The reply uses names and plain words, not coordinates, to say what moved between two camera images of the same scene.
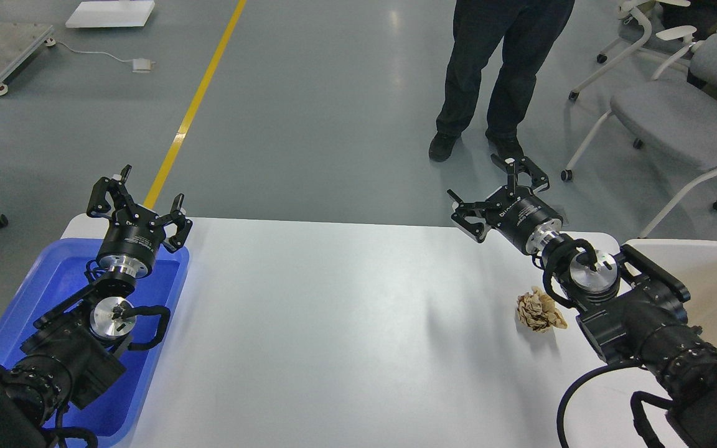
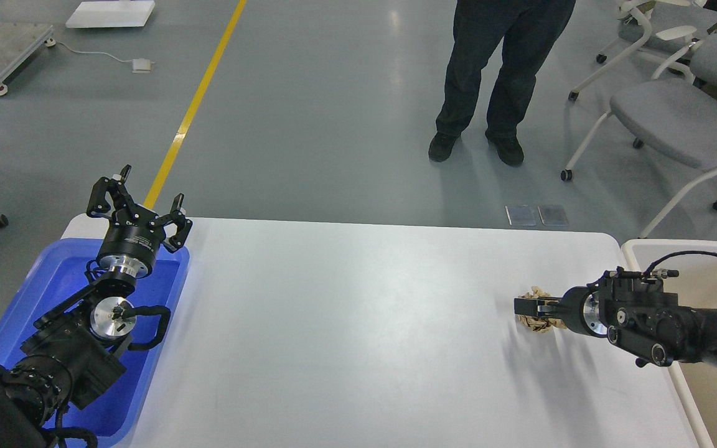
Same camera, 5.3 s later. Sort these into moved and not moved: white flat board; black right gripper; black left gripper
Moved: black right gripper
Not moved: white flat board; black left gripper
